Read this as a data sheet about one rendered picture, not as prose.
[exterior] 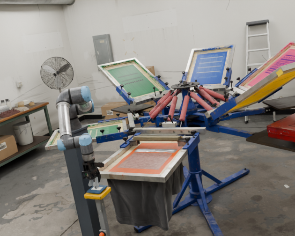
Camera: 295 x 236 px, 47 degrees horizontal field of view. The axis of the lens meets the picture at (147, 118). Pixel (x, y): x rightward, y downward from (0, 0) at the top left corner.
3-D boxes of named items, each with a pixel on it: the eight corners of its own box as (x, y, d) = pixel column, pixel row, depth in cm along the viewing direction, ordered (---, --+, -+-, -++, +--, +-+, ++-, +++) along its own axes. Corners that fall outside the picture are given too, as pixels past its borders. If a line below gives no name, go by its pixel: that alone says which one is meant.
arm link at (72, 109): (63, 116, 289) (60, 101, 286) (79, 114, 291) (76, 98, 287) (62, 120, 278) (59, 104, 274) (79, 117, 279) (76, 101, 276)
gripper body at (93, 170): (83, 180, 213) (79, 162, 210) (90, 174, 221) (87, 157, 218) (93, 180, 210) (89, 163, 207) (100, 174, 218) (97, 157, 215)
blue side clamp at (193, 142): (189, 155, 260) (188, 146, 258) (183, 155, 262) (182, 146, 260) (200, 141, 286) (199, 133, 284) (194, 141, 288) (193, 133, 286)
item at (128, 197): (168, 232, 239) (160, 176, 229) (114, 224, 259) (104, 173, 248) (170, 229, 242) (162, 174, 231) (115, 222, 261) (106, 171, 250)
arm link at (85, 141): (90, 133, 214) (90, 136, 206) (93, 149, 217) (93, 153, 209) (78, 135, 213) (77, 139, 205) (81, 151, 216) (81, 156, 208)
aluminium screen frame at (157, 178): (165, 182, 218) (164, 177, 217) (90, 177, 243) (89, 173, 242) (198, 140, 286) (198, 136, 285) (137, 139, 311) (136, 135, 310)
